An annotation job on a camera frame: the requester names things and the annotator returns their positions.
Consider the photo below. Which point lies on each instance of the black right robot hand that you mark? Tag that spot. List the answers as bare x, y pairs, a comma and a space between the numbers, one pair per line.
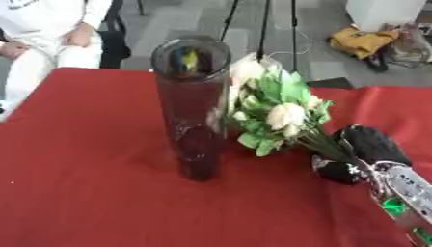
371, 144

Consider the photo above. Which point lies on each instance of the white flower bouquet green leaves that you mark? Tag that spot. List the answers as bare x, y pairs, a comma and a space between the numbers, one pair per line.
275, 106

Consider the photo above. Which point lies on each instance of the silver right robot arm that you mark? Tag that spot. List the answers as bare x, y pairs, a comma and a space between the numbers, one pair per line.
406, 199

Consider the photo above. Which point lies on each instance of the tall clear glass vase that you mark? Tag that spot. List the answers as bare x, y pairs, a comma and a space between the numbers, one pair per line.
191, 106

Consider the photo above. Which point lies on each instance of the yellow bag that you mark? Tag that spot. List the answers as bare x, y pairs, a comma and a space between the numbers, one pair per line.
360, 41

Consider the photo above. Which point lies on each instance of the clear plastic bag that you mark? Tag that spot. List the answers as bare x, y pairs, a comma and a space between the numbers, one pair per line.
409, 45

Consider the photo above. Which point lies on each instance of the black tripod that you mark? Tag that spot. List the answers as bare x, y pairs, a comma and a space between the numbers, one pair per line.
261, 29

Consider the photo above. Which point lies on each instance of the black chair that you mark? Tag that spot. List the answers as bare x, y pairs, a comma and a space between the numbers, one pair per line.
114, 38

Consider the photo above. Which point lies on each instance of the person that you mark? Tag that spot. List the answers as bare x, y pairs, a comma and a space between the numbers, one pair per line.
45, 41

